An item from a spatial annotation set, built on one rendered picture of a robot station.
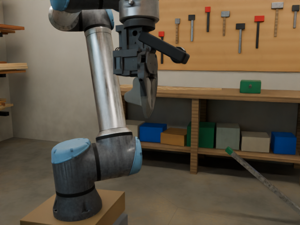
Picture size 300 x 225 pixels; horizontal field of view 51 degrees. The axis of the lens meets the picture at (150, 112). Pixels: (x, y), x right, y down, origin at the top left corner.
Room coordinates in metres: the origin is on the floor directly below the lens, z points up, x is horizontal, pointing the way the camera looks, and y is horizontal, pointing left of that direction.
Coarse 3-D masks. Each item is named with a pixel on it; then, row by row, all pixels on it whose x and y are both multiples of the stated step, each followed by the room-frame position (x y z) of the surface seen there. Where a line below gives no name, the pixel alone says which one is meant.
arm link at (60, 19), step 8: (56, 0) 0.77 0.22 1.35; (64, 0) 0.77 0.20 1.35; (72, 0) 0.78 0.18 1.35; (80, 0) 0.78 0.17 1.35; (88, 0) 0.79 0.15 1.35; (96, 0) 0.79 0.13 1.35; (56, 8) 0.79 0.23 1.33; (64, 8) 0.79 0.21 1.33; (72, 8) 0.80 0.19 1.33; (80, 8) 0.81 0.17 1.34; (88, 8) 0.81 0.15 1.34; (96, 8) 0.82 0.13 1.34; (48, 16) 1.28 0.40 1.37; (56, 16) 1.08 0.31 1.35; (64, 16) 0.97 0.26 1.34; (72, 16) 0.96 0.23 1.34; (56, 24) 1.26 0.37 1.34; (64, 24) 1.18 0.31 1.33; (72, 24) 1.28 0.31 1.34
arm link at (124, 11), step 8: (120, 0) 0.71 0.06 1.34; (128, 0) 0.69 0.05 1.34; (136, 0) 0.69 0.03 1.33; (144, 0) 0.68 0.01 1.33; (152, 0) 0.69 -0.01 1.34; (120, 8) 0.71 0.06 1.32; (128, 8) 0.69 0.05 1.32; (136, 8) 0.68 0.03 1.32; (144, 8) 0.68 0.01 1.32; (152, 8) 0.69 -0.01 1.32; (120, 16) 0.70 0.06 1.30; (128, 16) 0.68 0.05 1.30; (136, 16) 0.68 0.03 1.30; (144, 16) 0.68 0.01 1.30; (152, 16) 0.69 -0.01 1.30
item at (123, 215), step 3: (123, 213) 1.24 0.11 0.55; (120, 216) 1.22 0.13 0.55; (123, 216) 1.22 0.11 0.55; (126, 216) 1.23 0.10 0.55; (117, 219) 1.19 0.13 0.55; (120, 219) 1.19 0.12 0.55; (123, 219) 1.20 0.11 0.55; (126, 219) 1.23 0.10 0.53; (114, 222) 1.17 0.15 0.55; (117, 222) 1.17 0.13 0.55; (120, 222) 1.17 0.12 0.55; (123, 222) 1.19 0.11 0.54; (126, 222) 1.23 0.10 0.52
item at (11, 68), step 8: (0, 24) 3.83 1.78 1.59; (0, 32) 3.96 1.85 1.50; (8, 32) 4.21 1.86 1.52; (0, 64) 3.87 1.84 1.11; (8, 64) 4.00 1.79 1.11; (16, 64) 4.12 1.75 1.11; (24, 64) 4.27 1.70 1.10; (0, 72) 3.81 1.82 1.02; (8, 72) 3.93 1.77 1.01; (16, 72) 4.06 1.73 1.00; (0, 104) 3.84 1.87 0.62; (8, 104) 4.14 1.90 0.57; (0, 112) 3.97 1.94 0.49; (8, 112) 3.99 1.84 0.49
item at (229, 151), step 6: (228, 150) 2.26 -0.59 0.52; (234, 156) 2.24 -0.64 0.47; (240, 162) 2.23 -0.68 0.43; (246, 162) 2.25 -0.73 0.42; (246, 168) 2.22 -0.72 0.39; (252, 168) 2.22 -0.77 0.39; (258, 174) 2.20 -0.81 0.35; (264, 180) 2.18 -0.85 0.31; (270, 186) 2.17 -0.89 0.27; (276, 192) 2.15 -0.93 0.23; (282, 198) 2.14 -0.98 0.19; (288, 198) 2.16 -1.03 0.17; (288, 204) 2.13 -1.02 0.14; (294, 204) 2.13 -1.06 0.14
